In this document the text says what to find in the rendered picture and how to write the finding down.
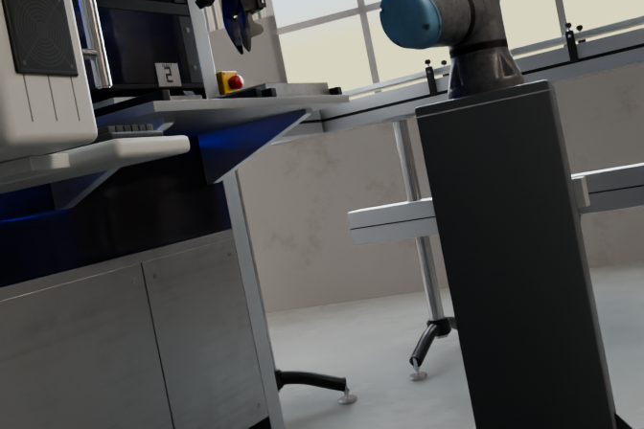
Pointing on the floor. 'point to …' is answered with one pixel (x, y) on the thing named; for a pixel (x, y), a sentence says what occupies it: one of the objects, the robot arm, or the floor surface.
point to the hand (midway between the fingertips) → (241, 47)
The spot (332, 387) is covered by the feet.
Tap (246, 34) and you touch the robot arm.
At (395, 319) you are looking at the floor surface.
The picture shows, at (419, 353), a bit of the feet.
